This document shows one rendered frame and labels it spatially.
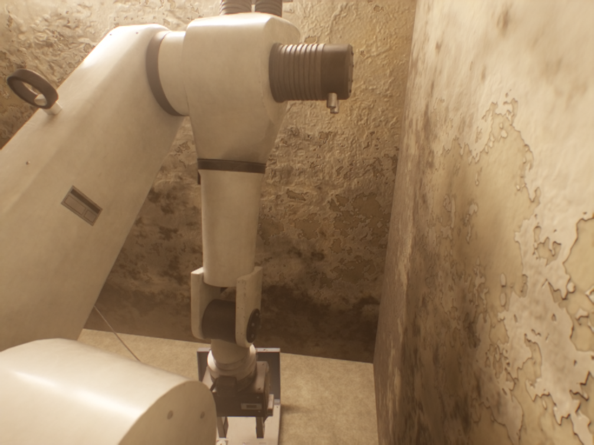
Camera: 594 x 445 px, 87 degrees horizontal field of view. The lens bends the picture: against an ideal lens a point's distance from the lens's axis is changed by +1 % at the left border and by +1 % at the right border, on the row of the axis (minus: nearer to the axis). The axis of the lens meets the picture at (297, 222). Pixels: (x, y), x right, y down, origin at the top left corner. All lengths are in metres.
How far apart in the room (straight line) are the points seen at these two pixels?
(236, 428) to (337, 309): 0.70
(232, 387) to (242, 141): 0.75
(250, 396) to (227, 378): 0.13
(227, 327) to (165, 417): 0.60
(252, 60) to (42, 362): 0.59
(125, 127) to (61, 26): 1.02
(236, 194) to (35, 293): 0.48
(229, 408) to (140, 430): 0.89
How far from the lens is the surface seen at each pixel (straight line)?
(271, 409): 1.33
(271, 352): 1.58
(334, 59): 0.73
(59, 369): 0.48
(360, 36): 1.31
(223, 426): 1.45
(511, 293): 0.46
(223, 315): 1.02
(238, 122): 0.77
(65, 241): 0.69
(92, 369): 0.47
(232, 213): 0.90
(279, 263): 1.59
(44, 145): 0.68
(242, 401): 1.24
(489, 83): 0.58
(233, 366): 1.13
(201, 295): 1.01
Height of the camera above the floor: 1.45
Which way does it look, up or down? 25 degrees down
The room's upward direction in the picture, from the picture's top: 1 degrees counter-clockwise
